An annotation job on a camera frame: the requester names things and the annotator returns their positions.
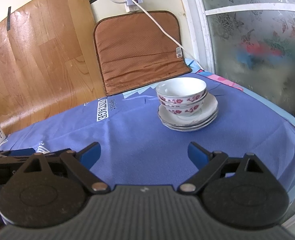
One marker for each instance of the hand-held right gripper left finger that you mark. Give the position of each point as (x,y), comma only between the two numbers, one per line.
(90,155)

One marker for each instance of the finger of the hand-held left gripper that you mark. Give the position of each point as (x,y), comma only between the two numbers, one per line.
(22,152)

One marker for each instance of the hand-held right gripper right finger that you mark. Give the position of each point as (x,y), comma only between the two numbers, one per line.
(198,156)

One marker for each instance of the white floral plate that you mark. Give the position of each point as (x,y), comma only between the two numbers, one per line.
(212,118)
(210,105)
(202,128)

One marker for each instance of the blue printed tablecloth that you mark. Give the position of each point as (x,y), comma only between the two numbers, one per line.
(142,130)

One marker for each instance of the brown seat cushion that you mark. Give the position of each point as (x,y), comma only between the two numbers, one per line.
(137,50)

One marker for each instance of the white-framed frosted glass door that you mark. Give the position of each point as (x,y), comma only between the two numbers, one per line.
(252,42)

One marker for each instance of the wood-grain wall panel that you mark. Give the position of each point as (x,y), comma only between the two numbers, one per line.
(42,62)

